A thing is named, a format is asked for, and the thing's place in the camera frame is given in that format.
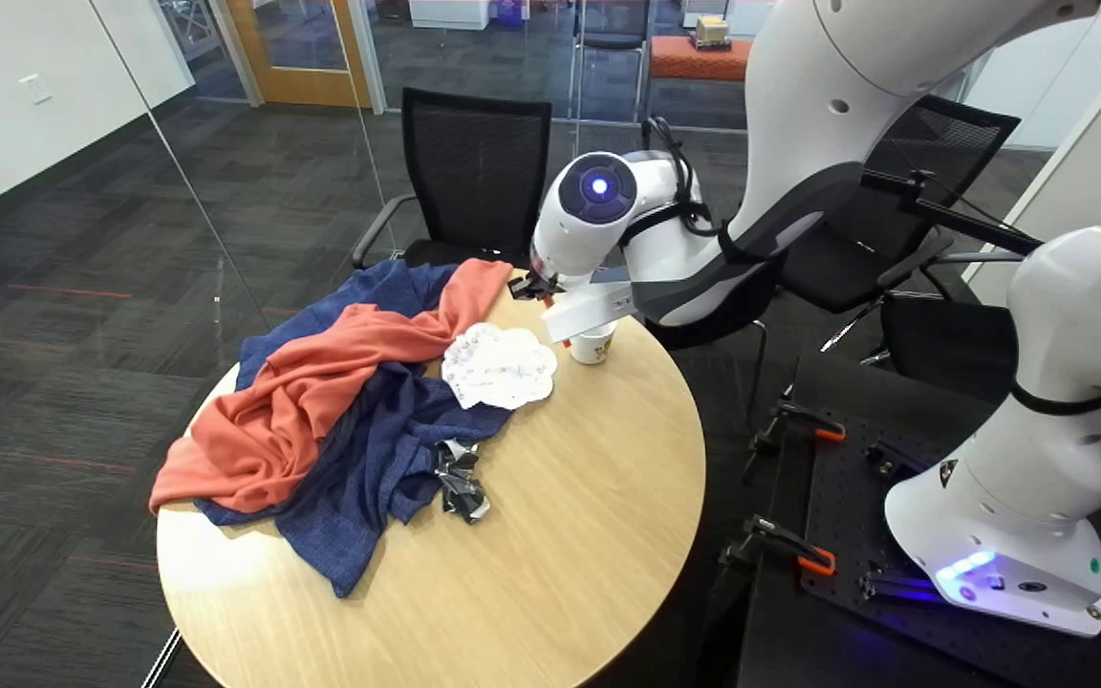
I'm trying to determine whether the black orange clamp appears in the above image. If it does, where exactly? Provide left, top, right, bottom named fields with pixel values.
left=723, top=515, right=839, bottom=579
left=750, top=402, right=849, bottom=459

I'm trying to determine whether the navy blue cloth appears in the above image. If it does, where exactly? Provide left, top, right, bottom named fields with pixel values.
left=197, top=259, right=515, bottom=604

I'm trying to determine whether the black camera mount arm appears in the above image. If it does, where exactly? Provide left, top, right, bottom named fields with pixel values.
left=864, top=167, right=1040, bottom=266

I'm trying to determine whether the white ceramic mug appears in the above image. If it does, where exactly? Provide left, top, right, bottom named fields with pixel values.
left=570, top=325, right=617, bottom=367

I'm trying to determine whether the black office chair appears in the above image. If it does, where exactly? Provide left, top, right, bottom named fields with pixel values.
left=782, top=95, right=1016, bottom=313
left=352, top=90, right=552, bottom=267

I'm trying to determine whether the round wooden table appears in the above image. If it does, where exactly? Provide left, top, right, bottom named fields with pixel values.
left=148, top=259, right=706, bottom=688

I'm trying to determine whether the black white patterned cloth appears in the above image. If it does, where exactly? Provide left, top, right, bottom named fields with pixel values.
left=437, top=441, right=491, bottom=525

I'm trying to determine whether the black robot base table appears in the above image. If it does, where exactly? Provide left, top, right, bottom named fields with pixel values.
left=736, top=352, right=1101, bottom=688

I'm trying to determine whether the orange cloth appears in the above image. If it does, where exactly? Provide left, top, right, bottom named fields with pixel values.
left=148, top=259, right=511, bottom=515

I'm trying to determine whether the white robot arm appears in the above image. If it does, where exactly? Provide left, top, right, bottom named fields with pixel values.
left=533, top=0, right=1101, bottom=639

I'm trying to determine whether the white paper doily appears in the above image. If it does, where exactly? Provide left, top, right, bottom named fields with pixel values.
left=439, top=325, right=558, bottom=408

